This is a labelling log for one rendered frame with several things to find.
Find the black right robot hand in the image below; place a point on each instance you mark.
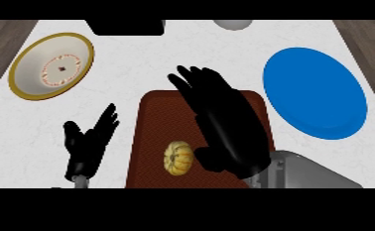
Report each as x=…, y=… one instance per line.
x=229, y=132

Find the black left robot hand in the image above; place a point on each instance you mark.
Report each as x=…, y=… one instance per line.
x=83, y=149

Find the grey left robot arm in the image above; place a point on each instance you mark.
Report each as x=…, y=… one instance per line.
x=82, y=182

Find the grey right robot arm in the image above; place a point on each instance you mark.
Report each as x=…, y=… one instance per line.
x=307, y=172

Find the yellow squash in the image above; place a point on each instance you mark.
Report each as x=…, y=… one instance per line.
x=178, y=158

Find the brown rectangular tray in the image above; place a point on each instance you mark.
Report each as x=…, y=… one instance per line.
x=161, y=136

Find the blue plate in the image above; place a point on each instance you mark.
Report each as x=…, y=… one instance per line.
x=315, y=92

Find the gold-rimmed white bowl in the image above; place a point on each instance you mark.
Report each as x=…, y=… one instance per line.
x=51, y=66

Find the grey round object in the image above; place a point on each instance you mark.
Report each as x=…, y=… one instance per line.
x=234, y=24

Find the black appliance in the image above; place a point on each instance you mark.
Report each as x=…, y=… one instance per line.
x=129, y=26

